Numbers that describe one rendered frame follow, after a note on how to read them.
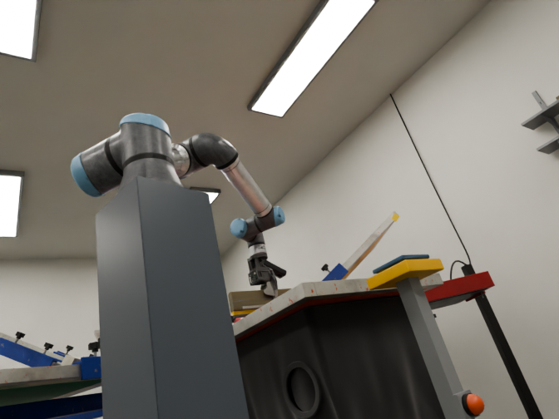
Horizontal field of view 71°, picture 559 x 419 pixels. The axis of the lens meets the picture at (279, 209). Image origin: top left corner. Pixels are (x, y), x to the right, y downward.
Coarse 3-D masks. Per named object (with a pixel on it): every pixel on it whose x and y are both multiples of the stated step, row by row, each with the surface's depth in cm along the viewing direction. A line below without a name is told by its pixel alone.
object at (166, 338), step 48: (144, 192) 76; (192, 192) 86; (96, 240) 83; (144, 240) 71; (192, 240) 79; (144, 288) 67; (192, 288) 74; (144, 336) 65; (192, 336) 69; (144, 384) 62; (192, 384) 65; (240, 384) 72
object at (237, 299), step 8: (288, 288) 164; (232, 296) 148; (240, 296) 150; (248, 296) 152; (256, 296) 154; (264, 296) 155; (272, 296) 157; (232, 304) 147; (240, 304) 148; (248, 304) 150; (256, 304) 152
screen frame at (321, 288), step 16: (304, 288) 97; (320, 288) 100; (336, 288) 102; (352, 288) 105; (368, 288) 109; (384, 288) 112; (272, 304) 107; (288, 304) 101; (240, 320) 121; (256, 320) 114; (240, 336) 127
